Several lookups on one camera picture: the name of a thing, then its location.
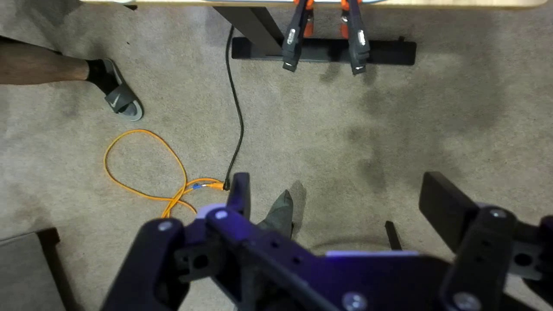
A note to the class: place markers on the black orange bar clamp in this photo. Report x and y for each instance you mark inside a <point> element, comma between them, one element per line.
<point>356,46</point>
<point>292,46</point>

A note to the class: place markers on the grey black slide sandal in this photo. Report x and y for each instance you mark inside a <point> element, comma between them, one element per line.
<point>123,101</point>

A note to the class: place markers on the grey fabric sofa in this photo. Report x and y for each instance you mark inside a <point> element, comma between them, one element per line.
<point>22,270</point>

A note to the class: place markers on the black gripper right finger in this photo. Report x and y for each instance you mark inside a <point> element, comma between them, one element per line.
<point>477,260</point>

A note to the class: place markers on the bare human leg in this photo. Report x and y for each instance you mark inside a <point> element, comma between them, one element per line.
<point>40,65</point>

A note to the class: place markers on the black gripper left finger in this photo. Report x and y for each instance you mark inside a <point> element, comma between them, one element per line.
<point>152,260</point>

